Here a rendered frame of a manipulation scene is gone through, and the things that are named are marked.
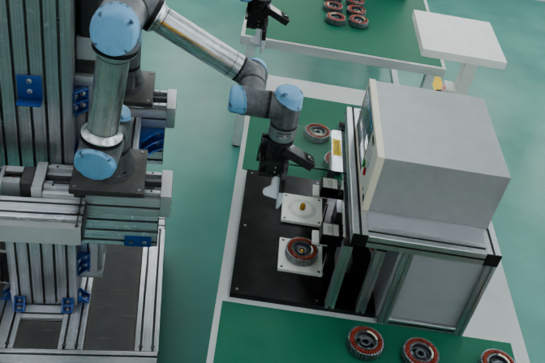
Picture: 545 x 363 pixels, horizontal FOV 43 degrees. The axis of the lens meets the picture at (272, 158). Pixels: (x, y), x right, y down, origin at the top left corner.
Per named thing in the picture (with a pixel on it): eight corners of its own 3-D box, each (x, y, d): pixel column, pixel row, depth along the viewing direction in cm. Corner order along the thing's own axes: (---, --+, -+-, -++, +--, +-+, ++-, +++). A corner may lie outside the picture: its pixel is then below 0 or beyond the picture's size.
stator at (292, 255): (283, 264, 232) (285, 256, 229) (285, 241, 241) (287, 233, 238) (315, 270, 232) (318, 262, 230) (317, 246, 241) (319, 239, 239)
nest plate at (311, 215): (281, 221, 250) (281, 219, 249) (282, 194, 262) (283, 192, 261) (321, 228, 251) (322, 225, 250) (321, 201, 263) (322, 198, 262)
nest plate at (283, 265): (276, 271, 231) (277, 267, 230) (279, 239, 243) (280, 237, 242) (321, 277, 231) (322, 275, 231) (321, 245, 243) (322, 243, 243)
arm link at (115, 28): (123, 158, 207) (152, -7, 175) (111, 190, 195) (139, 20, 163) (83, 148, 206) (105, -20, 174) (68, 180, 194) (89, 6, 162)
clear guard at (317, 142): (267, 174, 232) (270, 160, 229) (271, 134, 251) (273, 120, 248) (362, 190, 234) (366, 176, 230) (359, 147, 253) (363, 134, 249)
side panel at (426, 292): (377, 323, 222) (404, 253, 203) (376, 316, 224) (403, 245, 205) (461, 336, 223) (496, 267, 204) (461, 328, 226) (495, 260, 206)
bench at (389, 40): (225, 148, 407) (240, 35, 362) (251, 12, 554) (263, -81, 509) (408, 177, 412) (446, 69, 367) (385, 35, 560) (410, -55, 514)
